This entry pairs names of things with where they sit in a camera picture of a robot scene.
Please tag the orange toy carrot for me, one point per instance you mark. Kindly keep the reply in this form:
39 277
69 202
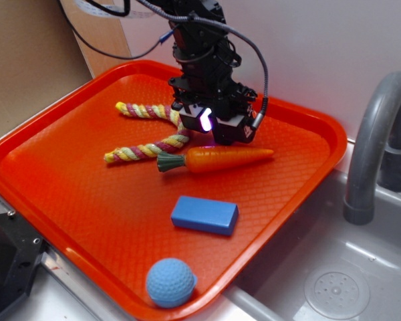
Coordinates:
205 159

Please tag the black metal base block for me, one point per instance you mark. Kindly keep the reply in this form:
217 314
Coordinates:
21 250

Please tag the round sink drain cover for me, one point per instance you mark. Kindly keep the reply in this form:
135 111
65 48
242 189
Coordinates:
335 292

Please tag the grey curved faucet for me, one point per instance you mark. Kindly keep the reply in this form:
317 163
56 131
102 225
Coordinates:
376 157

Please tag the grey toy sink basin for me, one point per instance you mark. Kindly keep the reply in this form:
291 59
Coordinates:
271 286

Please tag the blue dimpled ball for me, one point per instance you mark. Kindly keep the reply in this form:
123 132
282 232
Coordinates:
170 283

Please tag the cardboard panel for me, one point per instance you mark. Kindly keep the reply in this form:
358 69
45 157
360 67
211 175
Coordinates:
105 34

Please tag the multicolour twisted rope toy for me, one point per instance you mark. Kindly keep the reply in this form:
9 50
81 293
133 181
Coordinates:
142 152

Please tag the blue rectangular block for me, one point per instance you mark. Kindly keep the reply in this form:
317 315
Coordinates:
206 215

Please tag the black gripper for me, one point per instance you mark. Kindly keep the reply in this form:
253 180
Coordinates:
197 99

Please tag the orange plastic tray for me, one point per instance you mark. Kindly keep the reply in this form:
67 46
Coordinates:
113 220

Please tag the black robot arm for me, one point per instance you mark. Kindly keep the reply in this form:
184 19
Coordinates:
205 52

